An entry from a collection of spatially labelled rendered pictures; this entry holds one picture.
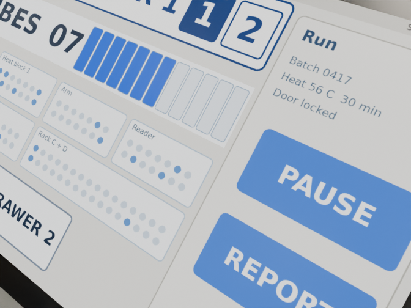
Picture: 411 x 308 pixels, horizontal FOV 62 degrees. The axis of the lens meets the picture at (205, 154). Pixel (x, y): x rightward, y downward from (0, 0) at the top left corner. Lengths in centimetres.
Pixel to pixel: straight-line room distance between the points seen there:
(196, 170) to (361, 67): 12
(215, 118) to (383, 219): 12
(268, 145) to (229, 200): 4
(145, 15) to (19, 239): 20
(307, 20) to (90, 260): 22
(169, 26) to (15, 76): 14
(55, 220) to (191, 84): 14
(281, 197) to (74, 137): 16
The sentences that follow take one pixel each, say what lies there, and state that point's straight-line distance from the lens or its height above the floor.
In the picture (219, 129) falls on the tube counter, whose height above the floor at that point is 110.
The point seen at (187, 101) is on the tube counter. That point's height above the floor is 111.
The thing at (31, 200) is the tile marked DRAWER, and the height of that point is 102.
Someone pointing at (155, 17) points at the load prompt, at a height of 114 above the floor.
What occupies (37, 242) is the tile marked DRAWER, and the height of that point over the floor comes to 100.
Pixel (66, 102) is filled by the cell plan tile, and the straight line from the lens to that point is 30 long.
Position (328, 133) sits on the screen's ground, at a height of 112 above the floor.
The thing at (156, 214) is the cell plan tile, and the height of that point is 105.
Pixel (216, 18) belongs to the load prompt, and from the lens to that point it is 26.
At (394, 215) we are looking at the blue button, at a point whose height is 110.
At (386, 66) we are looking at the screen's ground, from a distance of 23.
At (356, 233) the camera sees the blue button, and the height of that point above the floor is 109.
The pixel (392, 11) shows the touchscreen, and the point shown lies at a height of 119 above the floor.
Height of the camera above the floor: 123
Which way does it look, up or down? 37 degrees down
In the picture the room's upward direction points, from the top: 11 degrees clockwise
